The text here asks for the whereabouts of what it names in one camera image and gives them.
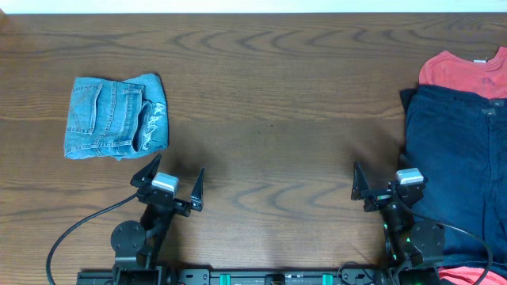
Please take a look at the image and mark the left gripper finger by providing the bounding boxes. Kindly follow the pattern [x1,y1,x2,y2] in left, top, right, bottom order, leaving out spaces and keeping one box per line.
[191,168,205,211]
[130,154,162,188]

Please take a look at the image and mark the dark navy blue shorts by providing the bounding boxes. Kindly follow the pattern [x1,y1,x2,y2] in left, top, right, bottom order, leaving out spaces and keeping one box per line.
[400,85,506,276]

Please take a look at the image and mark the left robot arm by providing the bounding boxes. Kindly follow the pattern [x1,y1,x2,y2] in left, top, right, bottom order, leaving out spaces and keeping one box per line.
[111,154,204,285]

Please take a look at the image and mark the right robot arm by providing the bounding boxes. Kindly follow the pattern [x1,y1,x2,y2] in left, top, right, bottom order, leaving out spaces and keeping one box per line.
[351,162,444,284]

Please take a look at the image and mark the folded light blue denim shorts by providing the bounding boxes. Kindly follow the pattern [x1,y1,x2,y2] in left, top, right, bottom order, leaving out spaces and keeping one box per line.
[64,74,170,161]

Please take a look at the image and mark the red t-shirt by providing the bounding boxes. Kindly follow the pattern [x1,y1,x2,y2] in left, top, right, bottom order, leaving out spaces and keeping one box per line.
[418,47,506,99]

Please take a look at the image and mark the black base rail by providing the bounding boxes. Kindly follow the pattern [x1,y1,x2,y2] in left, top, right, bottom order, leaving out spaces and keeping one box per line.
[76,267,393,285]

